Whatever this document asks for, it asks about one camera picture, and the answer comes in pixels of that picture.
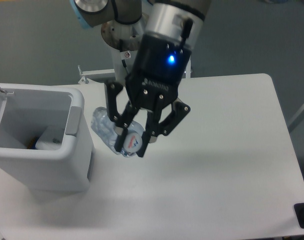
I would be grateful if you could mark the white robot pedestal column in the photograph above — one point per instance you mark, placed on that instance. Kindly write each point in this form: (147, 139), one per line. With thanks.
(124, 41)

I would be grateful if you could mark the white trash can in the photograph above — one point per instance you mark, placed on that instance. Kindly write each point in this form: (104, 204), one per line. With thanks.
(32, 109)

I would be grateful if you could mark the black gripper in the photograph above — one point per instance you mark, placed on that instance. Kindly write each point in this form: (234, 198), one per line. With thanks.
(152, 84)

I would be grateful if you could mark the white left base bracket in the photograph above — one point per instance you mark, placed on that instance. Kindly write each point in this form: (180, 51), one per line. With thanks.
(99, 76)

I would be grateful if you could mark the white base bracket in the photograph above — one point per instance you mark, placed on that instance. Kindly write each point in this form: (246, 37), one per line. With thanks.
(188, 70)
(99, 76)

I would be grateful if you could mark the blue box in trash can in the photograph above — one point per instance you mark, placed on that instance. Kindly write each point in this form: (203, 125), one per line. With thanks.
(32, 143)

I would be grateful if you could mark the white far right base bracket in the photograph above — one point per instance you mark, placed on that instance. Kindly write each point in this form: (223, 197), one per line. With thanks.
(188, 70)

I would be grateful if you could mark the crushed clear plastic bottle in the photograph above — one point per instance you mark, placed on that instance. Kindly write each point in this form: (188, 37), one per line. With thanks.
(104, 128)

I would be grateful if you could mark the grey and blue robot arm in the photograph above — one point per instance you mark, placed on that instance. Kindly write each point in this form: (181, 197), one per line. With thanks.
(173, 20)

